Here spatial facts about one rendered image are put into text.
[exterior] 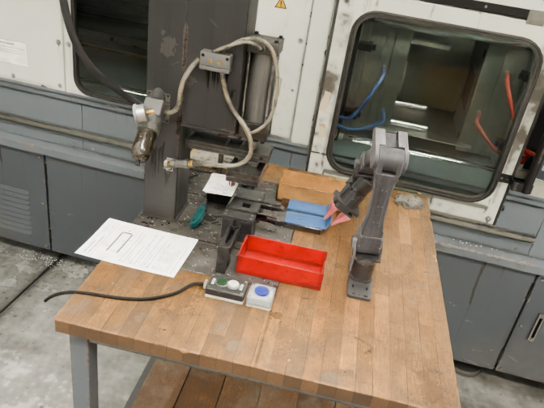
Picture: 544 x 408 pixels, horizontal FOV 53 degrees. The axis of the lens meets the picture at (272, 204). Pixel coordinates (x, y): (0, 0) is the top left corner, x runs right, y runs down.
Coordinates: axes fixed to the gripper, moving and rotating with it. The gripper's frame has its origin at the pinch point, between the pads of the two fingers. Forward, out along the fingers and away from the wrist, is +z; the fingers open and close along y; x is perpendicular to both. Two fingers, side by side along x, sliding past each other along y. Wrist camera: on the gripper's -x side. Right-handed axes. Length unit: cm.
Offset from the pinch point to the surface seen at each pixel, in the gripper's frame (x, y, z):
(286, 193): -14.9, 13.8, 8.0
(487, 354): -40, -113, 24
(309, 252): 22.7, 5.0, 2.3
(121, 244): 30, 51, 34
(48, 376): 5, 41, 131
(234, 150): 10.9, 40.7, -4.5
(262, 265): 33.5, 16.0, 8.9
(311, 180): -26.0, 7.4, 2.9
